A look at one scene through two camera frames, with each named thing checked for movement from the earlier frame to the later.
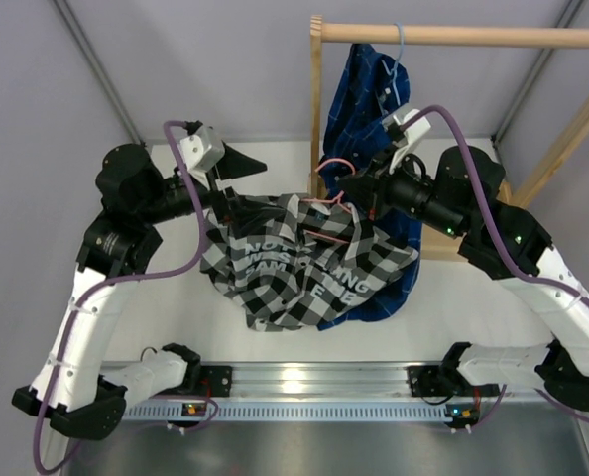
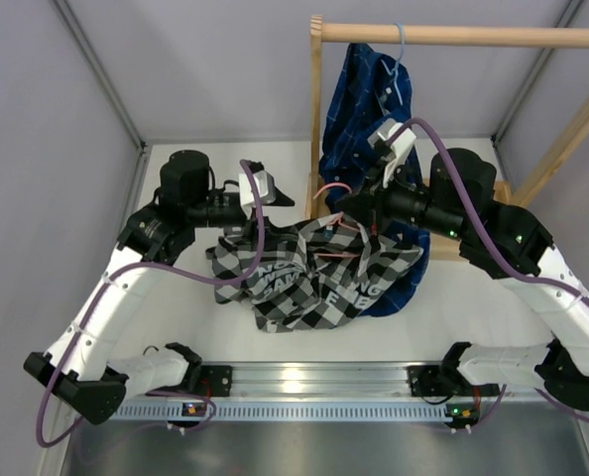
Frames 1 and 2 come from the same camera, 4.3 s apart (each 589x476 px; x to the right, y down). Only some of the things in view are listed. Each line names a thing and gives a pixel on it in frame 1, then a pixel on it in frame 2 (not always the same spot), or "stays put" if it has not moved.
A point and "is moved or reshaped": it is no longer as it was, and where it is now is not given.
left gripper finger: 236,164 -> 276,196
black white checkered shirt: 296,261 is moved or reshaped
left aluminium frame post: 99,68 stays put
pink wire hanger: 333,201 -> 338,221
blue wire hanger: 393,72 stays put
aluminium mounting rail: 310,380 stays put
